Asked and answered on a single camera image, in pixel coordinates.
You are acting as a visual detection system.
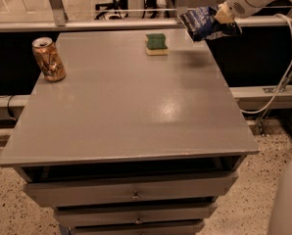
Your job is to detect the white cable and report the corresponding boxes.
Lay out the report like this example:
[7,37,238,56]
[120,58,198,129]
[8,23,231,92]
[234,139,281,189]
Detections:
[239,13,292,116]

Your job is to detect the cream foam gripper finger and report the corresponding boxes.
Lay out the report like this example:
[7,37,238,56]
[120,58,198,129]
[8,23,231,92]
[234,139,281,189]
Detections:
[215,3,234,24]

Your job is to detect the grey drawer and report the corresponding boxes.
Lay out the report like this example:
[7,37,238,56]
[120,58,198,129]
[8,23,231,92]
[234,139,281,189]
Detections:
[54,202,218,227]
[24,172,238,207]
[72,220,205,235]

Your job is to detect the top grey drawer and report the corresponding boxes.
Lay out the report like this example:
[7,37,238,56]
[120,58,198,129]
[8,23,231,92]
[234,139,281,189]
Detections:
[24,172,238,207]

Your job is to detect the blue kettle chip bag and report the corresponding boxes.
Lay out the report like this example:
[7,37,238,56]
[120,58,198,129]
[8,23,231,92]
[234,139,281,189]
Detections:
[179,6,242,42]

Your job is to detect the black office chair base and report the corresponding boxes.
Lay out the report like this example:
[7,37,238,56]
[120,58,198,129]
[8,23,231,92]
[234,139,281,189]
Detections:
[88,0,127,21]

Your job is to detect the gold drink can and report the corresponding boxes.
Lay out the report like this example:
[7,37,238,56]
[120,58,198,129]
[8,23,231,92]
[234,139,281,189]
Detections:
[32,37,66,82]

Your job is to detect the metal window rail frame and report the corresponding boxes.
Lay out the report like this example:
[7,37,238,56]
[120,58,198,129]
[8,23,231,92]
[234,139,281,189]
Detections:
[0,0,292,34]

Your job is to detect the middle grey drawer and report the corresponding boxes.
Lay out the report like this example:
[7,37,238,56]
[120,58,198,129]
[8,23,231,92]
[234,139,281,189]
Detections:
[54,202,218,227]

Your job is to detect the bottom grey drawer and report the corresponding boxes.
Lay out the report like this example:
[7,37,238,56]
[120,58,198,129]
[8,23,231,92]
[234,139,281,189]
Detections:
[72,220,205,235]

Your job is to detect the black cable on left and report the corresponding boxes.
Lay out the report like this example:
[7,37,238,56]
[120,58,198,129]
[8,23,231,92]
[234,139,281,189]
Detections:
[6,95,17,120]

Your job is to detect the green and yellow sponge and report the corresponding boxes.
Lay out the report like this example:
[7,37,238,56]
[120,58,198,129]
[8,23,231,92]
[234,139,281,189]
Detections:
[146,33,169,56]

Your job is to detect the grey drawer cabinet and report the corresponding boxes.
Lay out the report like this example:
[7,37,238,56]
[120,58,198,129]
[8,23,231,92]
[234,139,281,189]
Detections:
[0,28,261,235]

